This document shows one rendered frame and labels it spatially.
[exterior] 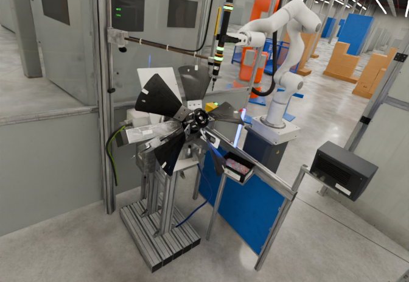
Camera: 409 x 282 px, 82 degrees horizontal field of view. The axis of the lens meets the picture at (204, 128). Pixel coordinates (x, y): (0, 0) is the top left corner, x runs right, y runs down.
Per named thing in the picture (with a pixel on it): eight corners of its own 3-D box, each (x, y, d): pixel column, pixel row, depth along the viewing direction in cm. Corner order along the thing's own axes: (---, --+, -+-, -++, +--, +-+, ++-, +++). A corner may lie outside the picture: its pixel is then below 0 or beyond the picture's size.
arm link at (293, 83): (279, 97, 193) (288, 69, 181) (297, 107, 180) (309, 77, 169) (269, 98, 186) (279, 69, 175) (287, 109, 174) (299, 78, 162)
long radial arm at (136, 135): (164, 124, 151) (172, 120, 142) (167, 136, 151) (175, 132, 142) (119, 133, 134) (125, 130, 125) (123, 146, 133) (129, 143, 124)
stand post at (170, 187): (157, 237, 199) (167, 149, 155) (167, 232, 205) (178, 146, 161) (160, 242, 196) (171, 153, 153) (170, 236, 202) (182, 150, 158)
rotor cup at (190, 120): (174, 117, 139) (186, 112, 129) (192, 107, 148) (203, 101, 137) (187, 138, 141) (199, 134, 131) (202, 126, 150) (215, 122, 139)
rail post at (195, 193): (192, 197, 245) (204, 134, 207) (195, 196, 247) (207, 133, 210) (194, 200, 242) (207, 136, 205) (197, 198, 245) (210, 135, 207)
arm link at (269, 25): (269, 3, 145) (233, 30, 140) (290, 10, 136) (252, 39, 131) (270, 16, 153) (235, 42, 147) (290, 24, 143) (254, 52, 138)
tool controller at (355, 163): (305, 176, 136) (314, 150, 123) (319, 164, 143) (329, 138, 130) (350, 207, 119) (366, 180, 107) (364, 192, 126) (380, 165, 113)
